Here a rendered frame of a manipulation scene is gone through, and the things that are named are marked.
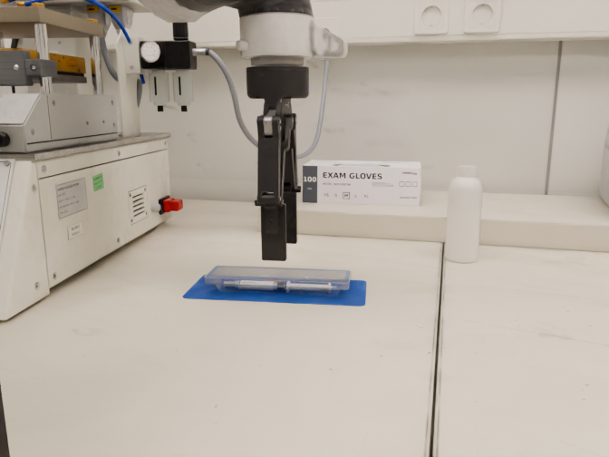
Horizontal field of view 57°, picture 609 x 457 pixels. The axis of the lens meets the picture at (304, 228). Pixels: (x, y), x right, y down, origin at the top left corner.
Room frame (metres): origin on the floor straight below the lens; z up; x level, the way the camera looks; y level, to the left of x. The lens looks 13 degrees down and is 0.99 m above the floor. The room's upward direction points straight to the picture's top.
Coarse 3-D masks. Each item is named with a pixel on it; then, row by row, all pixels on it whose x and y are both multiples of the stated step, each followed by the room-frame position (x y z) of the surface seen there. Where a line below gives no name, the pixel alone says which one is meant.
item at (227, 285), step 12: (228, 288) 0.69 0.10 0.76; (240, 288) 0.68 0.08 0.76; (252, 288) 0.68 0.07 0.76; (264, 288) 0.68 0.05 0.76; (276, 288) 0.68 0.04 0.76; (288, 288) 0.67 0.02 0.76; (300, 288) 0.67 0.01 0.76; (312, 288) 0.66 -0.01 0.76; (324, 288) 0.66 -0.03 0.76; (336, 288) 0.66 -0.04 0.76; (348, 288) 0.66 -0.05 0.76
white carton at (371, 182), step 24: (312, 168) 1.09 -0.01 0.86; (336, 168) 1.08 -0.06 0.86; (360, 168) 1.07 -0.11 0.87; (384, 168) 1.06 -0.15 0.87; (408, 168) 1.06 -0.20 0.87; (312, 192) 1.09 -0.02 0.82; (336, 192) 1.08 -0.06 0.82; (360, 192) 1.07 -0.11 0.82; (384, 192) 1.06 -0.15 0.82; (408, 192) 1.06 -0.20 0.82
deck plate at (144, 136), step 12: (120, 132) 1.11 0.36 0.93; (144, 132) 1.11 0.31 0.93; (156, 132) 1.09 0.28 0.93; (168, 132) 1.11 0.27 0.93; (96, 144) 0.81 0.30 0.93; (108, 144) 0.85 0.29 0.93; (120, 144) 0.89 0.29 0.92; (0, 156) 0.66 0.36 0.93; (12, 156) 0.66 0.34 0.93; (24, 156) 0.66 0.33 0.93; (36, 156) 0.66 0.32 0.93; (48, 156) 0.69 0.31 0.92
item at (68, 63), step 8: (0, 32) 0.87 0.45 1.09; (0, 40) 0.87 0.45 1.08; (0, 48) 0.78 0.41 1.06; (8, 48) 0.78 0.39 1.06; (16, 48) 0.78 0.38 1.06; (32, 56) 0.80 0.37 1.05; (56, 56) 0.86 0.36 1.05; (64, 56) 0.88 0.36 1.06; (72, 56) 0.91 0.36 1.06; (56, 64) 0.86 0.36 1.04; (64, 64) 0.88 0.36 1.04; (72, 64) 0.89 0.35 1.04; (80, 64) 0.93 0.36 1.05; (64, 72) 0.88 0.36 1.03; (72, 72) 0.90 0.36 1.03; (80, 72) 0.93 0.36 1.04; (56, 80) 0.85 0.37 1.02; (64, 80) 0.88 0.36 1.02; (72, 80) 0.90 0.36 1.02; (80, 80) 0.92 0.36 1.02
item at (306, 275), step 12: (216, 276) 0.69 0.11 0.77; (228, 276) 0.69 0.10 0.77; (240, 276) 0.69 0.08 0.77; (252, 276) 0.69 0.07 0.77; (264, 276) 0.69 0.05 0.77; (276, 276) 0.69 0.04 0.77; (288, 276) 0.69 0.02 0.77; (300, 276) 0.69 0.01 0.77; (312, 276) 0.69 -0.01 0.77; (324, 276) 0.69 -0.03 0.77; (336, 276) 0.69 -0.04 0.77; (348, 276) 0.69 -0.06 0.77
